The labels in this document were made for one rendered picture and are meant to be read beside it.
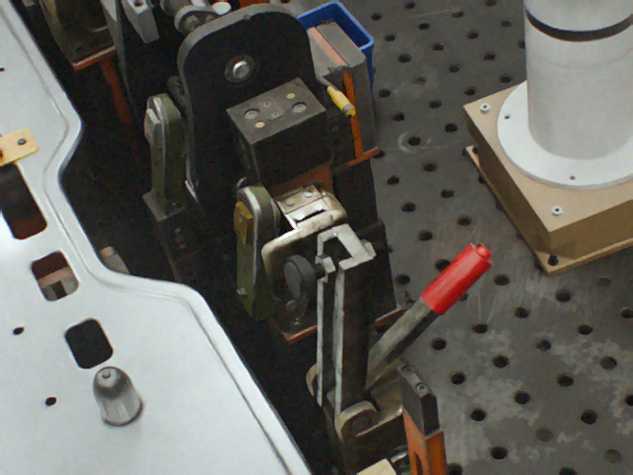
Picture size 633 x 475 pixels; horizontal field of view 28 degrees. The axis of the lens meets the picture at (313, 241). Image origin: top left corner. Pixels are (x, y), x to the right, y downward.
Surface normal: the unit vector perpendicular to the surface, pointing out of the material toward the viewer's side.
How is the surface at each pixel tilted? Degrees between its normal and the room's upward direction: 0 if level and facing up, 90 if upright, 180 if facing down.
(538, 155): 2
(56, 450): 0
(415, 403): 90
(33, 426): 0
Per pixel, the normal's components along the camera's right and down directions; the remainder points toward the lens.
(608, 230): 0.34, 0.68
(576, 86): -0.19, 0.77
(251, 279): -0.89, 0.28
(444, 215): -0.13, -0.65
